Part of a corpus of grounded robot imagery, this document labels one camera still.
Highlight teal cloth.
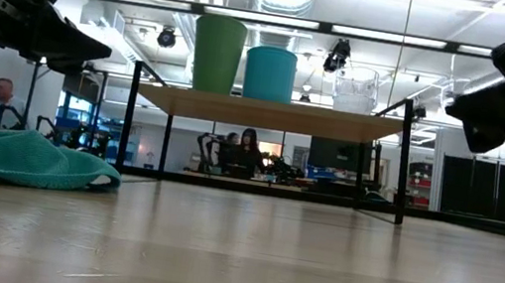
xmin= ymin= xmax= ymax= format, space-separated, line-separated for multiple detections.
xmin=0 ymin=125 xmax=128 ymax=207

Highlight clear plastic cup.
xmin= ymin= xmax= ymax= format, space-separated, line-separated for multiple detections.
xmin=329 ymin=63 xmax=383 ymax=118

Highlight dark background monitor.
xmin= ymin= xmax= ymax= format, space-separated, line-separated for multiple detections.
xmin=307 ymin=135 xmax=376 ymax=176

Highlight blue storage bin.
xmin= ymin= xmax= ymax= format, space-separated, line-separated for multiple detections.
xmin=305 ymin=165 xmax=329 ymax=182

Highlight thin hanging cable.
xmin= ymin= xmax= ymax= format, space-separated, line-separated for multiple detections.
xmin=389 ymin=0 xmax=414 ymax=109

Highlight ceiling air vent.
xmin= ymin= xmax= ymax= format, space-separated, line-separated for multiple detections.
xmin=256 ymin=30 xmax=294 ymax=52

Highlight green tumbler cup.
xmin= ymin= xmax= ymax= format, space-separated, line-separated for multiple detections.
xmin=186 ymin=12 xmax=251 ymax=98

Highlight black aluminium rig frame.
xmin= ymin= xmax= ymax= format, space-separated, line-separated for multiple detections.
xmin=119 ymin=163 xmax=505 ymax=239

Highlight black overhead crossbar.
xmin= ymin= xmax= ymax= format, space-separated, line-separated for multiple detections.
xmin=95 ymin=0 xmax=494 ymax=60

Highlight red storage rack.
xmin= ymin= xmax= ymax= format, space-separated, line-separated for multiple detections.
xmin=403 ymin=159 xmax=436 ymax=209

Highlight wooden shelf with black legs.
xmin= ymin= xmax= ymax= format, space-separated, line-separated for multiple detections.
xmin=113 ymin=58 xmax=423 ymax=226

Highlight blue mug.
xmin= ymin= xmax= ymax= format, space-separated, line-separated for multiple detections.
xmin=240 ymin=43 xmax=300 ymax=106

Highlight black ceiling dome camera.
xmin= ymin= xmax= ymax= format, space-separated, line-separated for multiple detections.
xmin=155 ymin=24 xmax=179 ymax=51

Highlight black partition panels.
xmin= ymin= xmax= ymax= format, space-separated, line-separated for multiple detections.
xmin=436 ymin=153 xmax=505 ymax=223

